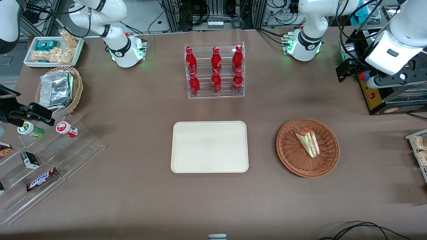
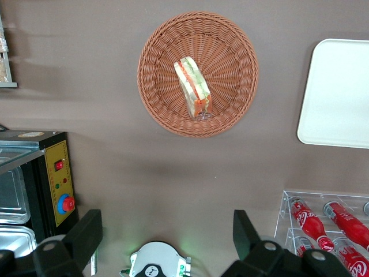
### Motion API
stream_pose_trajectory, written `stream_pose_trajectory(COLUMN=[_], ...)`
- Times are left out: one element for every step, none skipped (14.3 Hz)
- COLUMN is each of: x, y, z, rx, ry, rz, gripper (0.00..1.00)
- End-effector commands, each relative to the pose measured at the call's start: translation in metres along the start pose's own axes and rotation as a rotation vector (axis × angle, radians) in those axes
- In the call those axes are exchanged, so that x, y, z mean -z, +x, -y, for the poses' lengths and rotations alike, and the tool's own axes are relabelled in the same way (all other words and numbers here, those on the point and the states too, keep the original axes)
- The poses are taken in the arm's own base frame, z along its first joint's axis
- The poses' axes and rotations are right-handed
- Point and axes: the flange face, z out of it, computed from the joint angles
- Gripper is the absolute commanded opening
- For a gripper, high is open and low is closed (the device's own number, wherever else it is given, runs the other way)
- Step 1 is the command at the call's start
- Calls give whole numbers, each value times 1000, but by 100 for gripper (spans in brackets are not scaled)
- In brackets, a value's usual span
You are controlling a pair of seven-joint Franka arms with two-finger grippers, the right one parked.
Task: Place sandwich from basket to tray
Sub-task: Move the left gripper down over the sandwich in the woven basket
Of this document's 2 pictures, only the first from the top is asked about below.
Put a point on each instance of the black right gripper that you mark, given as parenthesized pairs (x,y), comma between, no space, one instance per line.
(7,108)

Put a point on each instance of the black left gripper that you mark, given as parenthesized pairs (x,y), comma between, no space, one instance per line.
(360,54)

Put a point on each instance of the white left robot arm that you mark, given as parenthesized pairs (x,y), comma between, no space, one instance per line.
(310,20)

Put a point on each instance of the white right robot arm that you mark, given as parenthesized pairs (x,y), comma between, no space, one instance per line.
(115,35)

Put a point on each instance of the tan wicker basket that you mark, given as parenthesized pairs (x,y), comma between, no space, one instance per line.
(77,90)

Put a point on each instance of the white snack tray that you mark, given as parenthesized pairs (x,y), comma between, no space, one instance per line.
(30,56)

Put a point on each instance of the wrapped triangular sandwich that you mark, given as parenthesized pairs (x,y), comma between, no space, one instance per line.
(308,141)

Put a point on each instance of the white tray with snacks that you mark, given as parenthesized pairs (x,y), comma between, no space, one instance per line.
(412,136)

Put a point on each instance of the round brown wicker basket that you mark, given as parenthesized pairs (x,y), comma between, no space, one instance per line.
(293,156)

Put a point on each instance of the cream rectangular tray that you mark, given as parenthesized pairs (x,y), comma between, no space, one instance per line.
(209,146)

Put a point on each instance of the green snack tube white lid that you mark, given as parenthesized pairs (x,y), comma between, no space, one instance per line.
(31,130)

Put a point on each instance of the red snack tube white lid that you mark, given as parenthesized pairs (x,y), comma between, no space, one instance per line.
(66,129)

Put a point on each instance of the brown cookie box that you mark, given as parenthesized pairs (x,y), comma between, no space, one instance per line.
(5,150)

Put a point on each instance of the yellow black appliance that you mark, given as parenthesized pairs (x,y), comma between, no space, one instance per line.
(375,104)

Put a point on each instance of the small black carton box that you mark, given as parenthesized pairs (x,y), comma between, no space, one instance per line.
(30,160)

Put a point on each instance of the cyan box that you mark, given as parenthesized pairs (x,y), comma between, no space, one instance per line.
(358,18)

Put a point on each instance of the clear acrylic stepped display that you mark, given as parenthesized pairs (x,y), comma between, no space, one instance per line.
(80,150)

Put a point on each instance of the Snickers chocolate bar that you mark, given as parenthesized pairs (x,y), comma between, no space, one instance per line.
(41,180)

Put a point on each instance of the large clear peanut bag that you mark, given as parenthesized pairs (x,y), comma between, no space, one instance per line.
(55,55)

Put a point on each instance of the teal snack bag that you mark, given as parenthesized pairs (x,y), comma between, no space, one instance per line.
(46,45)

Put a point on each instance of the dark small packet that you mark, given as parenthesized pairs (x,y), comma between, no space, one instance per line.
(1,188)

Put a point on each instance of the small clear peanut bag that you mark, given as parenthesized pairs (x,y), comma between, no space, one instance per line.
(69,39)

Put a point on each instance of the clear bag of snacks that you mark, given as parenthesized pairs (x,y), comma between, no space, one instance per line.
(421,142)
(423,158)

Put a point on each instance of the red cola bottle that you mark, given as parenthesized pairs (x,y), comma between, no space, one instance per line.
(216,60)
(190,61)
(237,83)
(194,86)
(237,59)
(216,83)

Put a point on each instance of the clear acrylic bottle rack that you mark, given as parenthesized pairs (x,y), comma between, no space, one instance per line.
(227,95)

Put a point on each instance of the small grey white object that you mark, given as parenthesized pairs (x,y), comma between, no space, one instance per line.
(217,237)

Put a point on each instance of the aluminium frame rack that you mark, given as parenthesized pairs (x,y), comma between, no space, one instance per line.
(173,15)

